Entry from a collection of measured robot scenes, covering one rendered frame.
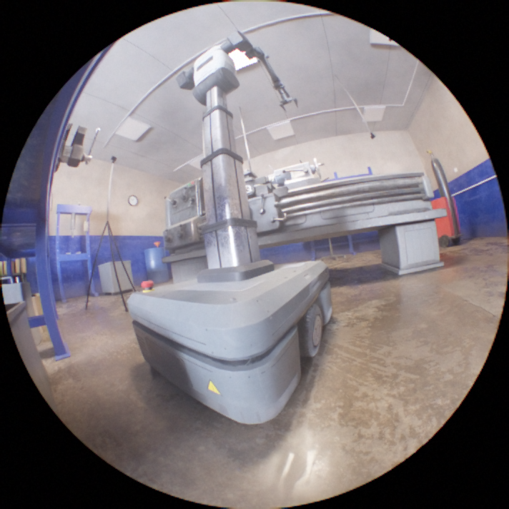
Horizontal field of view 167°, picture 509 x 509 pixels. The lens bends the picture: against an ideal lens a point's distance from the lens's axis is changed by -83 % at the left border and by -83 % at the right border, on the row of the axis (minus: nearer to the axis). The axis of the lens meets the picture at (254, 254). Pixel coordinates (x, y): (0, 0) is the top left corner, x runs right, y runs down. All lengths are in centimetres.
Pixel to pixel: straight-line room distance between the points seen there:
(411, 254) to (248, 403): 152
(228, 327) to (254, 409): 16
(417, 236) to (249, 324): 155
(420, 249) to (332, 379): 138
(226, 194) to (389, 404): 69
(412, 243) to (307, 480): 156
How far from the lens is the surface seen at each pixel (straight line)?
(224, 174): 59
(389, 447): 37
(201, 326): 25
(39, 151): 63
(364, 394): 44
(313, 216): 149
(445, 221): 337
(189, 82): 137
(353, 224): 132
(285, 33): 335
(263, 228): 140
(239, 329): 23
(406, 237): 159
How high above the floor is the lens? 32
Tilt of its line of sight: 1 degrees up
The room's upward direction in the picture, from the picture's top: 9 degrees counter-clockwise
